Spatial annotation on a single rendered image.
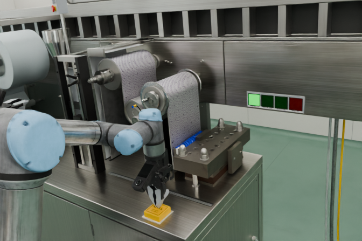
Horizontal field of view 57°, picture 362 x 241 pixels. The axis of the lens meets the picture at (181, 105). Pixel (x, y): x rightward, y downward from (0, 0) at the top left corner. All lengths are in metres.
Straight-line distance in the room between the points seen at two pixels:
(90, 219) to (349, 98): 1.15
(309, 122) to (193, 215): 2.94
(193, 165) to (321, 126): 2.83
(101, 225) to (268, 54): 0.99
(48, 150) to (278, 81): 1.00
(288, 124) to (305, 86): 2.70
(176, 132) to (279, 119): 2.80
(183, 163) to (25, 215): 0.74
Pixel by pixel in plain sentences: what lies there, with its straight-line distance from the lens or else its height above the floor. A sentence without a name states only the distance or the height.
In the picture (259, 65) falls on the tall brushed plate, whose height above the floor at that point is 1.34.
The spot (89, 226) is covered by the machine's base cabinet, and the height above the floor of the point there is 0.73.
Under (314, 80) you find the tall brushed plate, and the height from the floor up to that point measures 1.29.
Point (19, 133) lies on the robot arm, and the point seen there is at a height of 1.42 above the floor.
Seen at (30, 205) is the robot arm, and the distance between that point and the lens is 0.76.
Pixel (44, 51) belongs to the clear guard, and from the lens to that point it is 2.19.
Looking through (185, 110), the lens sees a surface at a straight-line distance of 1.45.
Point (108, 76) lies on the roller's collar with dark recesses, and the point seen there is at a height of 1.34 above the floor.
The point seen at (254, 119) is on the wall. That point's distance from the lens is 4.25.
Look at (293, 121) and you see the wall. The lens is 4.08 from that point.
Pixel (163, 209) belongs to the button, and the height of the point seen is 0.92.
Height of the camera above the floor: 1.63
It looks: 18 degrees down
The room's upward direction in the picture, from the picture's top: 5 degrees counter-clockwise
